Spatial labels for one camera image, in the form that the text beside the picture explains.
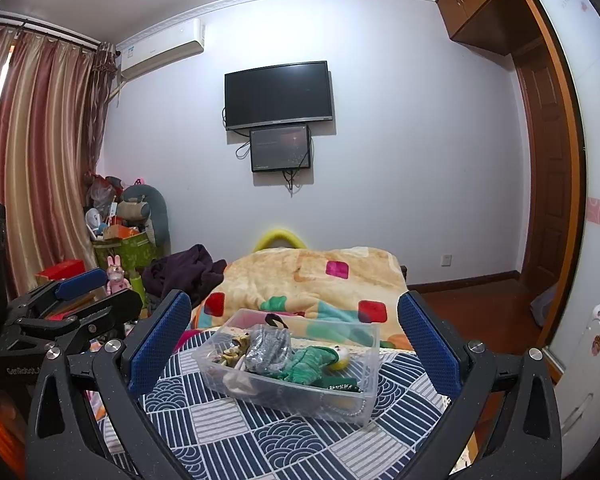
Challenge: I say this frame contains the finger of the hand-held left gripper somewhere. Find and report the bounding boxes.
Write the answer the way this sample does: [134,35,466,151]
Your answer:
[7,266,108,321]
[0,287,145,361]

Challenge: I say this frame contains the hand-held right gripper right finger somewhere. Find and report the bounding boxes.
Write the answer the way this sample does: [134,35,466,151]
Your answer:
[397,290,563,480]

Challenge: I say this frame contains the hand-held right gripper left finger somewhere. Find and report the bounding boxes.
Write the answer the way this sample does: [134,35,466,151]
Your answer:
[25,289,193,480]

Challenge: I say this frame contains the floral cloth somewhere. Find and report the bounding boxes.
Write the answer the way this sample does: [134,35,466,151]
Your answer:
[217,337,253,368]

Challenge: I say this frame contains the white beaded cord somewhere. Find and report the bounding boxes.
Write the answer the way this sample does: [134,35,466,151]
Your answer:
[330,392,371,421]

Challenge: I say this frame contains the light grey knit sock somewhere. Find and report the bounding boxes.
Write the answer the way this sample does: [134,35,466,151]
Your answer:
[245,324,292,373]

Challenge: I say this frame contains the green fuzzy cloth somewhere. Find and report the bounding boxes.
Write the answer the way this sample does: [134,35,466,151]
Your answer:
[275,346,341,387]

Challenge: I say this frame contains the clear plastic storage box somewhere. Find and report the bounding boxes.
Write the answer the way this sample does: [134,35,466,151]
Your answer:
[192,308,381,423]

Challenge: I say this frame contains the red box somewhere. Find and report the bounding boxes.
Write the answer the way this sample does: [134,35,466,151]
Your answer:
[35,259,86,286]

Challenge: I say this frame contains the pink bunny toy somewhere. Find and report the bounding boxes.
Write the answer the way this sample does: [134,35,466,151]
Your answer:
[105,255,131,293]

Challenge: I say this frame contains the green bag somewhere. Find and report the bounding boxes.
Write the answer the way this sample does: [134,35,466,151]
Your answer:
[92,232,156,281]

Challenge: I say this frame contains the orange box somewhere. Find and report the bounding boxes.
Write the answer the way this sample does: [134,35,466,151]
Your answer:
[105,225,141,241]

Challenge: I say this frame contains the dark clothes pile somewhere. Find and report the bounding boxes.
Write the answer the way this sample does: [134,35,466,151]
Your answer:
[142,244,228,306]

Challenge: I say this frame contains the red plastic bag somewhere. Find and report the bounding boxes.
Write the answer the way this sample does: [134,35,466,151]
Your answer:
[87,175,118,206]

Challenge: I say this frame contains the grey plush toy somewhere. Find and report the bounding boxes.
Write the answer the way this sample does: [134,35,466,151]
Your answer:
[120,182,171,256]

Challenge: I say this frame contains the grey bag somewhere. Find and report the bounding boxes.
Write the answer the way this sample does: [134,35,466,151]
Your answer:
[530,284,561,331]

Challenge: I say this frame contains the striped curtain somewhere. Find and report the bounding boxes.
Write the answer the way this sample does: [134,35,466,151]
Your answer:
[0,22,118,301]

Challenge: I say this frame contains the blue patterned bed sheet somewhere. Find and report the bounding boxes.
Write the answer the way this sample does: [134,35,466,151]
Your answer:
[97,340,456,480]

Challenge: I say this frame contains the cream patterned blanket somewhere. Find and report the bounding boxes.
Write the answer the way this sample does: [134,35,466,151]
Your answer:
[177,246,411,356]

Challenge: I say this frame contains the white suitcase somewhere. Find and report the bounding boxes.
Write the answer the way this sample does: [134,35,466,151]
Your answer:
[555,297,600,466]

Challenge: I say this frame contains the brown wooden door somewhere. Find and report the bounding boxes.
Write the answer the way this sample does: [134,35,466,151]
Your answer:
[514,42,568,311]

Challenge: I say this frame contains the white air conditioner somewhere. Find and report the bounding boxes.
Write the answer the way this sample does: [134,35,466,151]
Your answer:
[117,18,205,81]

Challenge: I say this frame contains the curtain rod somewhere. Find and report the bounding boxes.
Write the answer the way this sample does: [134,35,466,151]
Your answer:
[0,12,116,56]

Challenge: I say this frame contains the yellow foam ring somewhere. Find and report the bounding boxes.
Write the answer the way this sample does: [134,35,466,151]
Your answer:
[251,227,303,252]

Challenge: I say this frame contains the small wall monitor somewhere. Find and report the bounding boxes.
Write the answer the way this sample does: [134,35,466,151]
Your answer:
[249,124,313,173]

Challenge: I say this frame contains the wall television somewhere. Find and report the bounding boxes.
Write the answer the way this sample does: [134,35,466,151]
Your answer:
[224,61,336,132]

